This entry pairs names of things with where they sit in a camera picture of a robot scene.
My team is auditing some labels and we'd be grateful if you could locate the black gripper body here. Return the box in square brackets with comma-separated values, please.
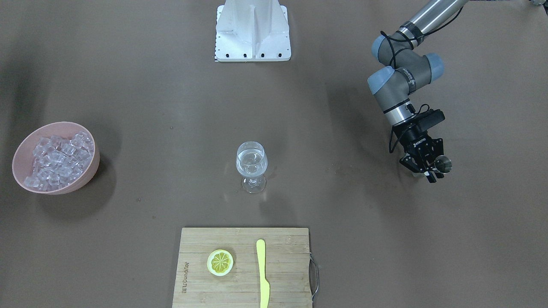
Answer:
[393, 121, 431, 166]

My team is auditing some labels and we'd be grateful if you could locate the steel jigger cup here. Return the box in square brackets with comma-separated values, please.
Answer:
[414, 155, 453, 178]

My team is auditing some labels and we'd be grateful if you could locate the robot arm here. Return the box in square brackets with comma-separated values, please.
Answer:
[368, 0, 466, 183]

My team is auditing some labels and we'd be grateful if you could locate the clear wine glass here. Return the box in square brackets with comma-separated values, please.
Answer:
[235, 142, 268, 194]

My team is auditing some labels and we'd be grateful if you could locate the pile of clear ice cubes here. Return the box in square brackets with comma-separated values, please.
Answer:
[23, 130, 95, 192]

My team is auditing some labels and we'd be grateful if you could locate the bamboo cutting board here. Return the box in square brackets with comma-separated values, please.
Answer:
[172, 227, 319, 308]

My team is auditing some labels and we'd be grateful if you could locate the yellow plastic knife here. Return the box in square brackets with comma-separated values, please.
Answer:
[256, 239, 271, 308]

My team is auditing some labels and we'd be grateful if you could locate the yellow lemon slice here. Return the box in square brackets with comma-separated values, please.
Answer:
[207, 249, 234, 277]

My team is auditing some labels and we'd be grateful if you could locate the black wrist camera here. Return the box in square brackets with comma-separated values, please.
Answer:
[414, 109, 446, 133]

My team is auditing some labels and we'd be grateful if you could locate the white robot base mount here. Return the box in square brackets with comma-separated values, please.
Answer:
[214, 0, 292, 62]

